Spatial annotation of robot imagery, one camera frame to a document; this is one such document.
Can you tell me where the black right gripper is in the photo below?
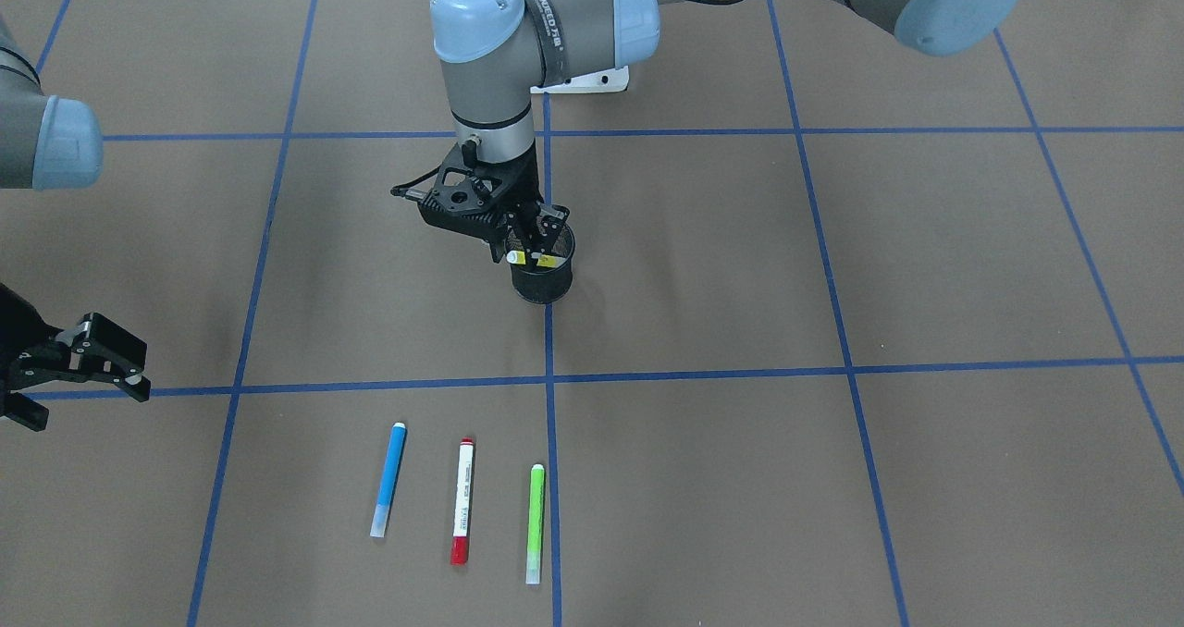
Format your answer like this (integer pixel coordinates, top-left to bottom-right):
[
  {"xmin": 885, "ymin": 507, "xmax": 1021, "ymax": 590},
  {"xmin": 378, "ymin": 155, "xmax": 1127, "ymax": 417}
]
[{"xmin": 1, "ymin": 285, "xmax": 152, "ymax": 432}]

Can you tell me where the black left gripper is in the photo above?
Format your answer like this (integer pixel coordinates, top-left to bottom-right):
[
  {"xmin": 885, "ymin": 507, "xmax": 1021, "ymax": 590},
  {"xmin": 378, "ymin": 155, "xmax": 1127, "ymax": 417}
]
[{"xmin": 390, "ymin": 140, "xmax": 572, "ymax": 263}]

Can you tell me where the yellow highlighter pen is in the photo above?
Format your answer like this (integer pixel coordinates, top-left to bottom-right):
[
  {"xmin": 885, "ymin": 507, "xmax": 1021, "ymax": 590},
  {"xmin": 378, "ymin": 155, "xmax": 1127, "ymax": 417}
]
[{"xmin": 506, "ymin": 251, "xmax": 567, "ymax": 269}]

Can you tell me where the green highlighter pen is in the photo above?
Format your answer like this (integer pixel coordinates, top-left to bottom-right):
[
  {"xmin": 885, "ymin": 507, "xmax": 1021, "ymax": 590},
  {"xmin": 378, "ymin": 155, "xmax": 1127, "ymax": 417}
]
[{"xmin": 525, "ymin": 463, "xmax": 546, "ymax": 586}]

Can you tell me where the red white marker pen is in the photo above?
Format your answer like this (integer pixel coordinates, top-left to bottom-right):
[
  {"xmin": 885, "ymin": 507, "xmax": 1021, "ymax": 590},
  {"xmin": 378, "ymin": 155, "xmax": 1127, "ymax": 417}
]
[{"xmin": 450, "ymin": 437, "xmax": 476, "ymax": 567}]

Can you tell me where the blue highlighter pen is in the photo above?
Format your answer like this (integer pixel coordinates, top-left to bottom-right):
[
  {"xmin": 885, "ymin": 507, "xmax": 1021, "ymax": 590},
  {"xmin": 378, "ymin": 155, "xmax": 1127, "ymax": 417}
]
[{"xmin": 369, "ymin": 422, "xmax": 407, "ymax": 539}]

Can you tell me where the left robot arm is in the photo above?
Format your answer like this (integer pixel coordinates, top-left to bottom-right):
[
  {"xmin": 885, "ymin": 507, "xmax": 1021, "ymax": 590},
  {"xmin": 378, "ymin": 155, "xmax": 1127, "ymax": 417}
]
[{"xmin": 391, "ymin": 0, "xmax": 1018, "ymax": 270}]

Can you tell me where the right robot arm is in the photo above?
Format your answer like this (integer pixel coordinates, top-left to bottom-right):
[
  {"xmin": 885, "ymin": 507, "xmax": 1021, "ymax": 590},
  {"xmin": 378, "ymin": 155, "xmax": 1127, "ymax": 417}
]
[{"xmin": 1, "ymin": 22, "xmax": 152, "ymax": 432}]

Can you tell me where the black mesh pen cup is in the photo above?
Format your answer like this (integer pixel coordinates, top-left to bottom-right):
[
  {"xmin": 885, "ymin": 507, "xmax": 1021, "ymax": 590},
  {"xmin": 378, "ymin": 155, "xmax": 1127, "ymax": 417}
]
[{"xmin": 506, "ymin": 226, "xmax": 575, "ymax": 305}]

